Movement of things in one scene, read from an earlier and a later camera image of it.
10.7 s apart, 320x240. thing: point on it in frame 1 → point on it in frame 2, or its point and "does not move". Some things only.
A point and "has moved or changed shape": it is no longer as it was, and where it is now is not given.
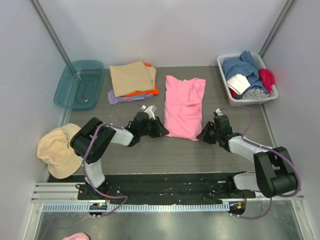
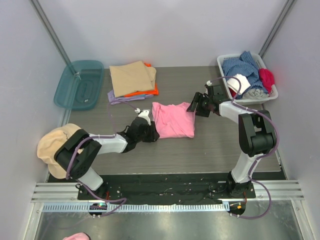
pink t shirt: x=183 y=100 has moved or changed shape
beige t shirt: x=131 y=77 does not move
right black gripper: x=211 y=132 → x=200 y=105
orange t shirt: x=152 y=92 does not move
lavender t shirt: x=113 y=100 does not move
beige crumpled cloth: x=54 y=149 does not move
